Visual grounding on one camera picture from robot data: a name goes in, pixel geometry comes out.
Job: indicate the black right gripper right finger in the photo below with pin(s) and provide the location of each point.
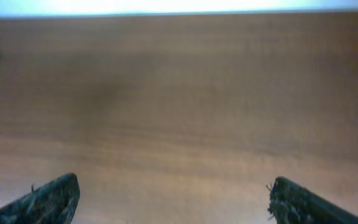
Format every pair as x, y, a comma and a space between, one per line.
291, 203

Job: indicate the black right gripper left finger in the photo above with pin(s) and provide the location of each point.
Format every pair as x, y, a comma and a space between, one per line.
52, 203

